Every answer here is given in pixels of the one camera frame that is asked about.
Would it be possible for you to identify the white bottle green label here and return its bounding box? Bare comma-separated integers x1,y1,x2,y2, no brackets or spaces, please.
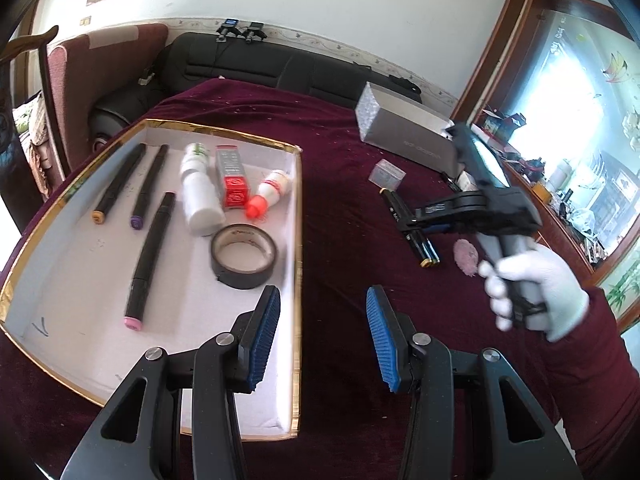
179,142,227,237

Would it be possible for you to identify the pink fluffy ball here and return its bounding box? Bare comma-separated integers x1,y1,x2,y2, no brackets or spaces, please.
451,239,493,277

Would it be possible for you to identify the small white bottle red cap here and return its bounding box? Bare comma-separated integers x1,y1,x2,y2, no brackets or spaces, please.
245,169,293,220

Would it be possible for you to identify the large grey cardboard box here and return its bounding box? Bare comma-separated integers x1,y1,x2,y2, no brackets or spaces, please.
355,81,468,181

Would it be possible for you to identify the wooden glass cabinet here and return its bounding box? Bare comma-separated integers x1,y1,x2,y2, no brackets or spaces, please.
450,0,640,333

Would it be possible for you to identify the black marker orange cap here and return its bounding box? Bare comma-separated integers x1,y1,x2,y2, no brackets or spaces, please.
91,143,148,225

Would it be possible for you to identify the red and grey carton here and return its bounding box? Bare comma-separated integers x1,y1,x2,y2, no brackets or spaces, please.
215,145,250,211

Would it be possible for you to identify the dark adhesive tape roll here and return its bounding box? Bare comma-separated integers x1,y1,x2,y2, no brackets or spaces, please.
209,225,277,290

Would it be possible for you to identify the small clear plastic box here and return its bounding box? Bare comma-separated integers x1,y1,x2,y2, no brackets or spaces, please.
369,159,407,192

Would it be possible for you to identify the white gold-rimmed box tray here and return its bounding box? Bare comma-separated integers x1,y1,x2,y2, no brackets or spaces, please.
0,119,304,442

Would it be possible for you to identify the person's right forearm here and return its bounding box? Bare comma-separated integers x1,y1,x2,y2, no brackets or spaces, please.
542,287,640,471

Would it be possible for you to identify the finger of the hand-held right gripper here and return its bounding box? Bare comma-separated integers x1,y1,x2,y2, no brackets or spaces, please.
397,217,453,236
407,194,488,220

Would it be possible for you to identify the patterned cloth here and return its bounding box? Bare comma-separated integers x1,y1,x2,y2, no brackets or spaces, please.
12,92,51,196

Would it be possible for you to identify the black marker pink cap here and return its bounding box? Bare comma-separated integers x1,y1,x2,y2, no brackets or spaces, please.
123,191,177,332

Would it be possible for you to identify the black bag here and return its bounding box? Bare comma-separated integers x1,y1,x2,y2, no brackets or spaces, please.
387,74,423,96

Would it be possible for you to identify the maroon blanket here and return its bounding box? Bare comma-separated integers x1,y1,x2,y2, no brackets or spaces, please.
0,77,596,480

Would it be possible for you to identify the black marker yellow cap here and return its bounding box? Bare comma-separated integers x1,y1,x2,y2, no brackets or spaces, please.
380,187,432,268
407,230,443,266

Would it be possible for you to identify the person's right hand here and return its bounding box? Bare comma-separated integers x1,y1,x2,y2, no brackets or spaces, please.
477,246,591,343

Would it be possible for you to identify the black sofa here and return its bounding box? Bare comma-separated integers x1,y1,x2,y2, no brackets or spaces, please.
90,31,426,151

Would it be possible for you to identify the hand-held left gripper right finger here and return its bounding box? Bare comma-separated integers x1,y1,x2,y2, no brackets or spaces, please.
366,285,551,480

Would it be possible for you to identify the dark wooden chair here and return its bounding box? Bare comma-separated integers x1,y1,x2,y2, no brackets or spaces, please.
0,25,61,231

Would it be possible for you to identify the maroon armchair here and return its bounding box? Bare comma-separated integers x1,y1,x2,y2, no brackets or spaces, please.
42,22,171,176

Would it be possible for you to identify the black marker purple cap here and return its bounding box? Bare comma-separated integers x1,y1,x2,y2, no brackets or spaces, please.
129,144,170,230

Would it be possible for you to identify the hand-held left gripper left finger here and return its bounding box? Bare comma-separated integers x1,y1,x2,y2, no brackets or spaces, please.
100,284,282,480

